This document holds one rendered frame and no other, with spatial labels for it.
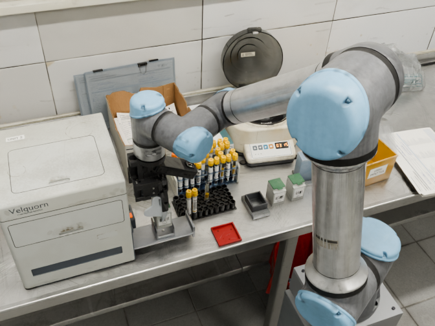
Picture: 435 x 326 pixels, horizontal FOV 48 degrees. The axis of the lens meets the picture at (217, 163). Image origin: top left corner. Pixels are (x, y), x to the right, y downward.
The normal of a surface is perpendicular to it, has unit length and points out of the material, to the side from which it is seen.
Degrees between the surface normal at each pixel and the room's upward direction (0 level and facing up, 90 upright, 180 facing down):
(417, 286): 0
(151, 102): 0
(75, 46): 90
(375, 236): 8
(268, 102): 86
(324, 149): 82
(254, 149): 25
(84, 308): 0
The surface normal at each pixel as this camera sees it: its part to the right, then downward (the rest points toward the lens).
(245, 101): -0.75, 0.10
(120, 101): 0.39, 0.61
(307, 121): -0.63, 0.39
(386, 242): 0.16, -0.78
